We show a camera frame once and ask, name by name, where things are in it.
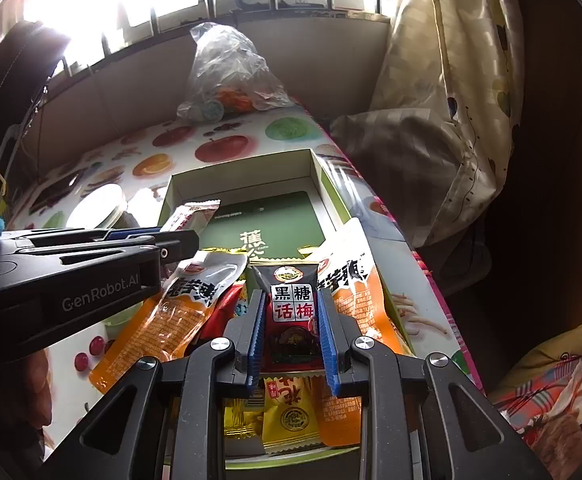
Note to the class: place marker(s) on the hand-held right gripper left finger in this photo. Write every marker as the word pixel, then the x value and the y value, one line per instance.
pixel 256 340

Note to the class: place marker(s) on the white red patterned snack packet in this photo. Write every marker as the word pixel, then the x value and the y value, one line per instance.
pixel 191 215

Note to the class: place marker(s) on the clear jar with dark contents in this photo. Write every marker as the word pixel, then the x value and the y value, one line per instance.
pixel 96 207

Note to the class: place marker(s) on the cream patterned curtain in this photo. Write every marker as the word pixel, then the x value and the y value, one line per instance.
pixel 446 85

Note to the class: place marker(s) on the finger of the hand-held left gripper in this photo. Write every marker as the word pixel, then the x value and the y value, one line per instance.
pixel 131 233
pixel 181 245

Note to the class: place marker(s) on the red black plum candy packet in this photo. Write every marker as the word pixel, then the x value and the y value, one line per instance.
pixel 291 320

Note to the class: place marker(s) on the yellow peanut crisp packet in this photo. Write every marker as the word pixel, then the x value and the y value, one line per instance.
pixel 288 420

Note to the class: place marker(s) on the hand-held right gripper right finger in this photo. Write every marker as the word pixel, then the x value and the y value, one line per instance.
pixel 328 345

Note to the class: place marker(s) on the colourful patterned cloth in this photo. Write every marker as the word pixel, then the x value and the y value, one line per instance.
pixel 546 385

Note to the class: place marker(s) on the clear plastic bag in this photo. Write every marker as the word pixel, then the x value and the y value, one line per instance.
pixel 231 70

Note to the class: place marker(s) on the green cardboard box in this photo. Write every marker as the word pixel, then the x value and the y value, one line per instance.
pixel 241 175

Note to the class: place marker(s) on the orange white snack packet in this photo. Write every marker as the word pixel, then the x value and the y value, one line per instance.
pixel 366 310
pixel 171 320

